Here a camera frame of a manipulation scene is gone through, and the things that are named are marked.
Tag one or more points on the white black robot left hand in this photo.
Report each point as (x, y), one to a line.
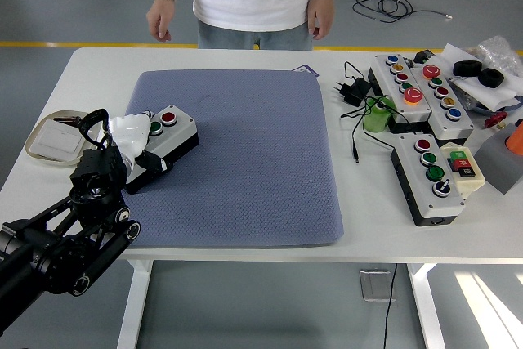
(128, 132)

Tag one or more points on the person's right hand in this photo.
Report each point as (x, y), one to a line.
(161, 20)

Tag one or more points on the person's left hand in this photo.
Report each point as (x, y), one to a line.
(320, 16)

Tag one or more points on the four-button white control box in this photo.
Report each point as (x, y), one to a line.
(168, 117)
(436, 172)

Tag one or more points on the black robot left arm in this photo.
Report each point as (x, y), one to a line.
(94, 185)

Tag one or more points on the five-button box yellow-ringed stop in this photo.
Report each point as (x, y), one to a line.
(413, 95)

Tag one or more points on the five-button box plain red stop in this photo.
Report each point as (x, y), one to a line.
(431, 72)

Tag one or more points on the purple edged card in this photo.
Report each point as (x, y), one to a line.
(306, 68)

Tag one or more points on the white oval dish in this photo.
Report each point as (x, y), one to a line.
(53, 161)

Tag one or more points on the black power adapter plug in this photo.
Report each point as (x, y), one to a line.
(355, 93)

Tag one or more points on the small black device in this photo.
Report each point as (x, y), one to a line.
(425, 56)

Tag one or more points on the green plastic bottle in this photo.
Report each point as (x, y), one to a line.
(374, 120)

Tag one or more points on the grey-blue honeycomb mat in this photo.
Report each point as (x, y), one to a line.
(253, 169)

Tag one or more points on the white table leg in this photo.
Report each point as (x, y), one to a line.
(132, 308)
(427, 312)

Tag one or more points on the clear bubble wrap bag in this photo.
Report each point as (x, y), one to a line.
(502, 52)

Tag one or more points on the white foam sheet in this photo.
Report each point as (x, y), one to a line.
(490, 95)

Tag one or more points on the blue round plate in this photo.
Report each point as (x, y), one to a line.
(486, 111)

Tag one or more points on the grey block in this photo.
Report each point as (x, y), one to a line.
(498, 165)

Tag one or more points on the orange cylinder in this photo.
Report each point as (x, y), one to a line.
(517, 140)

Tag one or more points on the grey floor socket plate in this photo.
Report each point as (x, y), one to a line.
(376, 285)

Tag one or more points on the white wall switch plate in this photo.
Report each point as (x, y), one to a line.
(57, 140)

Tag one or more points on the cream switch green red keys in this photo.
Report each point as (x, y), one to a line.
(461, 161)

